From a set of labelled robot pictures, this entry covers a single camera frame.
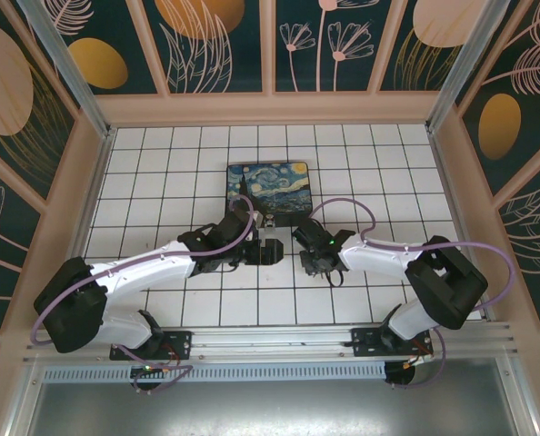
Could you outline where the black box with painting print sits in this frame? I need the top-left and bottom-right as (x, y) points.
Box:
(225, 159), (315, 228)

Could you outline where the small green circuit board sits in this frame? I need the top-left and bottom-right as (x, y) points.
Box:
(131, 362), (171, 376)

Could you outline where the grey metal panel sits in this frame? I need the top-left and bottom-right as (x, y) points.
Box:
(5, 358), (540, 436)

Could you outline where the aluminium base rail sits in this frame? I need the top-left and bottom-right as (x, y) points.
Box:
(24, 322), (519, 362)

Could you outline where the grey slotted cable duct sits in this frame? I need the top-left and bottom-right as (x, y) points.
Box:
(42, 362), (387, 383)

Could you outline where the aluminium side rail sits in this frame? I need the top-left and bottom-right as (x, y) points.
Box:
(427, 129), (497, 322)
(72, 129), (117, 263)

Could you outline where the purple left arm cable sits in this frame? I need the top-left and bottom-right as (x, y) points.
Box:
(31, 194), (257, 396)

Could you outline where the aluminium frame post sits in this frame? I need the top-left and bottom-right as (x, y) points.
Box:
(426, 0), (512, 134)
(17, 0), (116, 143)

